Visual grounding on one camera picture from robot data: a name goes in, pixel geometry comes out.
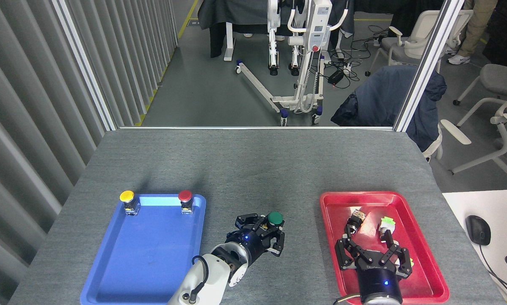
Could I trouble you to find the white chair under jacket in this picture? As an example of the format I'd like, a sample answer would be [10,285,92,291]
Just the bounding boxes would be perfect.
[423,127,444,162]

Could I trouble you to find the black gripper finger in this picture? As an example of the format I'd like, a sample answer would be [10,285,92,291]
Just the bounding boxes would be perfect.
[235,213,271,233]
[378,232,413,279]
[262,230,286,258]
[335,225,366,270]

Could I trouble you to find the dark blue jacket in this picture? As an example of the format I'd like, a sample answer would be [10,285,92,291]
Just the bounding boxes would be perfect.
[331,65,448,153]

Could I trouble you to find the red plastic tray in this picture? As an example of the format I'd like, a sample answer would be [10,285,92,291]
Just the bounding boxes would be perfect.
[320,191,450,304]

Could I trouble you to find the silver post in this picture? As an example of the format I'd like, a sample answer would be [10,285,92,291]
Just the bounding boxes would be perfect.
[52,0,118,132]
[393,0,466,133]

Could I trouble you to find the yellow push button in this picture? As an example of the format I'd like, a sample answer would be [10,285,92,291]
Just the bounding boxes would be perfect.
[119,190,141,216]

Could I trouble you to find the silver switch with green tag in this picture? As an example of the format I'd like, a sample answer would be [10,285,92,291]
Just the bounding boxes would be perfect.
[377,216,396,243]

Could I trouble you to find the white hanging robot legs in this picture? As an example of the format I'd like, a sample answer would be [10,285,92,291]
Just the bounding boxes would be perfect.
[266,0,301,77]

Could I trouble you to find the white side table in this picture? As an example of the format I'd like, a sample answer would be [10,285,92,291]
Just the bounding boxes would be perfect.
[442,189,507,305]

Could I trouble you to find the person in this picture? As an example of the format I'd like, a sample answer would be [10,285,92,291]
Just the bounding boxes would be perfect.
[446,0,499,66]

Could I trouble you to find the white office chair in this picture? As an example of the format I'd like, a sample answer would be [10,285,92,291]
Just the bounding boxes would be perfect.
[365,9,474,78]

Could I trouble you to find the table with dark cloth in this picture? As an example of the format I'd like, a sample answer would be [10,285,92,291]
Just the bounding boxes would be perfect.
[197,0,355,62]

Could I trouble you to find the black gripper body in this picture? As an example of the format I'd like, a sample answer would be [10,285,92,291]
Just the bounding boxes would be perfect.
[226,230,267,265]
[357,265,403,305]

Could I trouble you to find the white wheeled stand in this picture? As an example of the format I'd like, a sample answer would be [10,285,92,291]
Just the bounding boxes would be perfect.
[235,0,350,127]

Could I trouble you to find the black selector switch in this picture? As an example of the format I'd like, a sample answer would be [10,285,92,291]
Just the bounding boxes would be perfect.
[346,208,367,235]

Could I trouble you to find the black computer mouse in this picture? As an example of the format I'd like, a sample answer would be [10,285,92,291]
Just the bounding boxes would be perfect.
[466,215,491,246]

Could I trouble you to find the green push button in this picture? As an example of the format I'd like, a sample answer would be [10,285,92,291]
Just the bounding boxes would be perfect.
[265,211,284,231]

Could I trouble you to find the blue plastic tray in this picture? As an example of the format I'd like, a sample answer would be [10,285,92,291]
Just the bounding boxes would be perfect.
[80,194,207,305]

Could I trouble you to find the red push button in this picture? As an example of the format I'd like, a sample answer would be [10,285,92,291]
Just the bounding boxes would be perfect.
[178,190,194,215]

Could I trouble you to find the black floor cables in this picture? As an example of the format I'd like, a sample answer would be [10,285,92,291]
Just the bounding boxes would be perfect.
[321,25,390,89]

